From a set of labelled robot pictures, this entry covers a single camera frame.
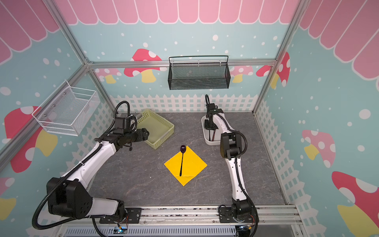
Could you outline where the right black corrugated cable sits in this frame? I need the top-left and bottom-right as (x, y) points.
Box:
(205, 94), (260, 232)

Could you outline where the black wire mesh basket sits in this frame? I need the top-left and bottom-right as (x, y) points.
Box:
(168, 55), (231, 90)

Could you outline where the green circuit board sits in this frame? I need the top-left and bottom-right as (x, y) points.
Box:
(114, 227), (128, 235)

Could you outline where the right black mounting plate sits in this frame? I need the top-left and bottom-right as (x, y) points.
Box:
(217, 204), (259, 223)

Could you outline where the white wire mesh basket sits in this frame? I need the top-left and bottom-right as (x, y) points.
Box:
(32, 81), (100, 136)

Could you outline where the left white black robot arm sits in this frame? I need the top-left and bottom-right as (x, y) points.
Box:
(46, 128), (149, 222)

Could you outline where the white plastic bin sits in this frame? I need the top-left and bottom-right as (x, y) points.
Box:
(201, 115), (231, 146)

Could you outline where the green plastic basket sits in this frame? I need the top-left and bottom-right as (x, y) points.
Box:
(137, 109), (175, 150)

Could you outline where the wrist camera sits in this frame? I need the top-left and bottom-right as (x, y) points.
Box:
(206, 103), (218, 113)
(114, 116), (137, 134)

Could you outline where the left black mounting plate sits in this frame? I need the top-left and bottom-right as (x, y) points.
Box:
(99, 207), (142, 224)

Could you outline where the black mounting plate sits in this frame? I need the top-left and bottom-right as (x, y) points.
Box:
(99, 207), (142, 224)
(217, 204), (259, 223)

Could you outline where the black corrugated cable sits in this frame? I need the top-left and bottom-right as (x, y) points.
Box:
(205, 94), (260, 232)
(32, 100), (131, 231)

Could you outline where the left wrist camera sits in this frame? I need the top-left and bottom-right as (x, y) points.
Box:
(114, 116), (137, 134)

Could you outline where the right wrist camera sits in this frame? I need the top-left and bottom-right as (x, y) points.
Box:
(206, 103), (218, 113)

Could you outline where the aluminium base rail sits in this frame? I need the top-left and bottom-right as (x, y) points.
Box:
(53, 205), (307, 237)

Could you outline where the left black corrugated cable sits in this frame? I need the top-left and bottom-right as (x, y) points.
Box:
(32, 100), (131, 231)

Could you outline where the dark purple spoon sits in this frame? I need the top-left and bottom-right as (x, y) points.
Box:
(179, 145), (187, 177)

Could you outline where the yellow paper napkin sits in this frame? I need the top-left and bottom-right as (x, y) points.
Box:
(164, 146), (207, 186)

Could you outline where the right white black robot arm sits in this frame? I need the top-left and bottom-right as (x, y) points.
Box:
(206, 109), (259, 223)

